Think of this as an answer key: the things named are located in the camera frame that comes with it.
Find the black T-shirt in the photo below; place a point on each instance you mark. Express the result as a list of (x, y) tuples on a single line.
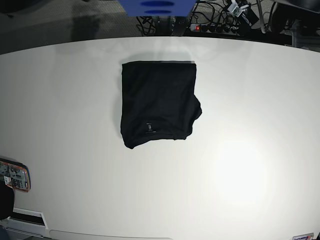
[(158, 101)]

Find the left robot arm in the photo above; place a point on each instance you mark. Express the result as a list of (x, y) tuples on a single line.
[(249, 16)]

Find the black remote control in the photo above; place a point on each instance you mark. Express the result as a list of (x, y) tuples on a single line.
[(180, 24)]

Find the white power strip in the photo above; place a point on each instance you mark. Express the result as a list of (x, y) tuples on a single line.
[(214, 28)]

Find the blue plastic box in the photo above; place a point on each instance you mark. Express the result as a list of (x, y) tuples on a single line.
[(153, 8)]

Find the orange clear tool case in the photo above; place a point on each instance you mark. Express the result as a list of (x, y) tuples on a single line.
[(15, 175)]

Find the white flat box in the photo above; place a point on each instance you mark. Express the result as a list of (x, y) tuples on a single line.
[(23, 224)]

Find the sticker card at edge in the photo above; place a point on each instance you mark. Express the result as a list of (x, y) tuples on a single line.
[(308, 236)]

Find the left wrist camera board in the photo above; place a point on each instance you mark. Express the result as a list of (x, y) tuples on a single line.
[(234, 9)]

